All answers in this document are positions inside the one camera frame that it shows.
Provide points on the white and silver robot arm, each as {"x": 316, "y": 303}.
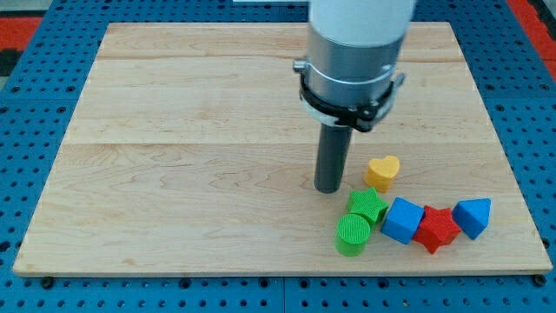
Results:
{"x": 347, "y": 77}

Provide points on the yellow heart block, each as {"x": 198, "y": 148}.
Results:
{"x": 381, "y": 172}

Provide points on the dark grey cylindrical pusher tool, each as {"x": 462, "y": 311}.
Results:
{"x": 331, "y": 158}

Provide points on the light wooden board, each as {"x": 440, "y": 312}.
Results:
{"x": 189, "y": 154}

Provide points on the green star block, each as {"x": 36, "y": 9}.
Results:
{"x": 368, "y": 205}

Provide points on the green cylinder block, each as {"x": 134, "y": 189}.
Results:
{"x": 352, "y": 234}

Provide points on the blue cube block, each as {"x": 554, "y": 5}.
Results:
{"x": 402, "y": 220}

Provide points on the red star block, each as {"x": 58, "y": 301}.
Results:
{"x": 437, "y": 228}

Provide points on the blue triangular prism block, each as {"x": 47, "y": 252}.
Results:
{"x": 472, "y": 216}

